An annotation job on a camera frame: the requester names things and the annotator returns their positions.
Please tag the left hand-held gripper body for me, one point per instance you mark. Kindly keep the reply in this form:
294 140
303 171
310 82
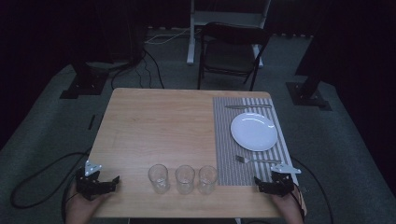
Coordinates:
88 182

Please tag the white round plate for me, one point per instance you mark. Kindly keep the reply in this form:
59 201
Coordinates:
253 131

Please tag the clear drinking glass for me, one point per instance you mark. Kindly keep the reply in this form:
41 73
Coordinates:
159 178
185 179
207 179

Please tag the black folding chair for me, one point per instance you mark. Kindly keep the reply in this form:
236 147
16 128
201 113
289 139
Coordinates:
230 56

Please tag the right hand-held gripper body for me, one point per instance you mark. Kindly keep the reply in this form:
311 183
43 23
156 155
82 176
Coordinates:
281 182

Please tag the person's right hand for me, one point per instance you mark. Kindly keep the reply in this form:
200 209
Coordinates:
288 209

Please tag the grey striped placemat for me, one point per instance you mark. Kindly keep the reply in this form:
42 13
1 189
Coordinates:
224 149

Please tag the silver table knife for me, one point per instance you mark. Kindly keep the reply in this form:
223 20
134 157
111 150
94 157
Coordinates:
247 106

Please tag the small black floor object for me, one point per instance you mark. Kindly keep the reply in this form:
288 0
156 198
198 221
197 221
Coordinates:
91 122

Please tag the black stand with base plate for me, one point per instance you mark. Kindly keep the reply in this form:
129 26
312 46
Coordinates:
308 93
85 82

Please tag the person's left hand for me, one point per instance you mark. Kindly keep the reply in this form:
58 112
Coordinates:
81 208

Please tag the white metal stand frame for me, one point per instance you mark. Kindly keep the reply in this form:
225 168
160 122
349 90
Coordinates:
194 31

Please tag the silver fork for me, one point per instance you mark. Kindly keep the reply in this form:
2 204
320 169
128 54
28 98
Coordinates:
255 160

